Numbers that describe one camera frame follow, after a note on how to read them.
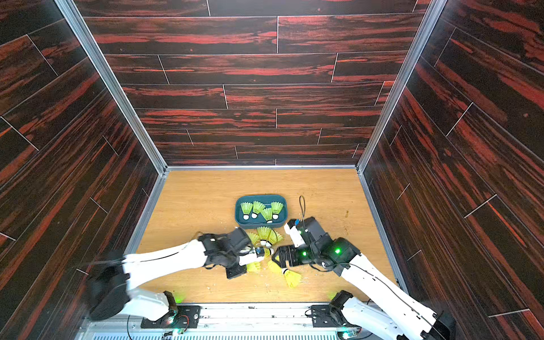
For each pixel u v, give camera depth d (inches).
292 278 32.2
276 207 38.8
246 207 38.8
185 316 27.7
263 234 35.9
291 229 26.2
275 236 35.6
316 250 21.4
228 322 29.1
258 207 38.8
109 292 15.8
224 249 24.7
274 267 33.2
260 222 38.9
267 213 37.8
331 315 25.8
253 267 30.0
